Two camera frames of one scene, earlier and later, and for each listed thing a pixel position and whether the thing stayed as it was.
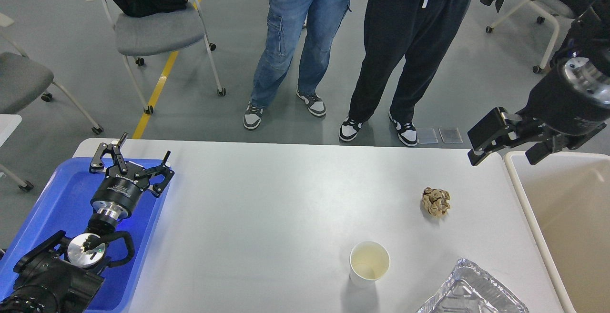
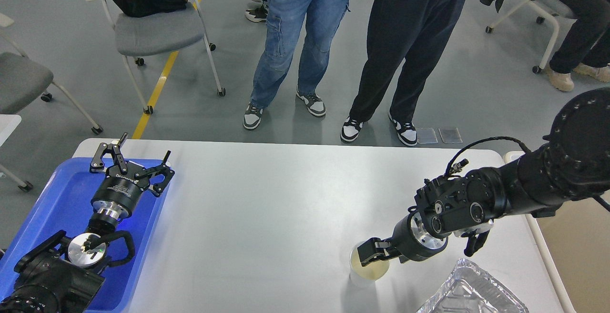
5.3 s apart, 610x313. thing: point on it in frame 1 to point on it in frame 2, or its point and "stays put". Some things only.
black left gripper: (116, 196) stays put
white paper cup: (368, 261) stays put
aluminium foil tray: (469, 289) stays put
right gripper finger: (496, 130) to (375, 249)
